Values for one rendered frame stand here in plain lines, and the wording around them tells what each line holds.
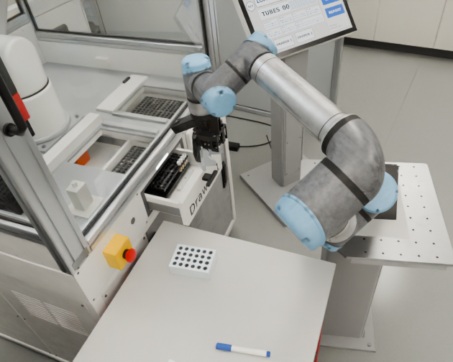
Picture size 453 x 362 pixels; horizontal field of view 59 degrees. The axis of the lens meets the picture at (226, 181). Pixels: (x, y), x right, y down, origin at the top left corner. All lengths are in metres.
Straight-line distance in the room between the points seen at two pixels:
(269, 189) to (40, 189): 1.74
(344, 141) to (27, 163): 0.62
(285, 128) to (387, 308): 1.02
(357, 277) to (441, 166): 1.45
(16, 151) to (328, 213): 0.60
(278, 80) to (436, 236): 0.75
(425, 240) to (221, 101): 0.77
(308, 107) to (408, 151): 2.13
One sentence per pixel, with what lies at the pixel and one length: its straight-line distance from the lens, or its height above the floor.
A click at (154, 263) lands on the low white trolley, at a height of 0.76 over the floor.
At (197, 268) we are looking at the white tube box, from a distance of 1.22.
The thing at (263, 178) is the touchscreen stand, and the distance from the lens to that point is 2.55.
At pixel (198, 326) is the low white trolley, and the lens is 1.15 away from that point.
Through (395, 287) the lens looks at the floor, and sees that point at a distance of 2.18.
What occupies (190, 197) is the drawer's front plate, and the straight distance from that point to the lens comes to 1.25.
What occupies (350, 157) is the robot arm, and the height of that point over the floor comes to 1.30.
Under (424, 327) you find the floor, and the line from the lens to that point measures 2.11.
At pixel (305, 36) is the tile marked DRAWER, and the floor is 1.00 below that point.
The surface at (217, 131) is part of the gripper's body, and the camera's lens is 1.13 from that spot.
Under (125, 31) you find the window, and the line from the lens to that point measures 1.15.
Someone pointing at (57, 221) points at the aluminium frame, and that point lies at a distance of 1.01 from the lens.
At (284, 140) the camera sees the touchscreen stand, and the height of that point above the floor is 0.40.
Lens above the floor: 1.77
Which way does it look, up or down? 43 degrees down
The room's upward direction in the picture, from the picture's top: 7 degrees counter-clockwise
